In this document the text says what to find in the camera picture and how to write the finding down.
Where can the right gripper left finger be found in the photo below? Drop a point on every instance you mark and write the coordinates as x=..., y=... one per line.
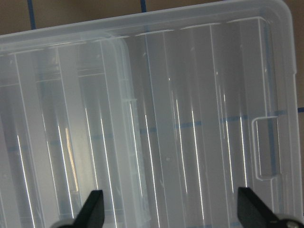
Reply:
x=91, y=215

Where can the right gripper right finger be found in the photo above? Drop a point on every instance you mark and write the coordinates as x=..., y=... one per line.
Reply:
x=252, y=212

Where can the clear plastic box lid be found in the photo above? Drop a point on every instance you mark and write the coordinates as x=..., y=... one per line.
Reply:
x=216, y=105

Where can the clear plastic storage box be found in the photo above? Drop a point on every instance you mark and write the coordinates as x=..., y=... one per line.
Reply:
x=68, y=126

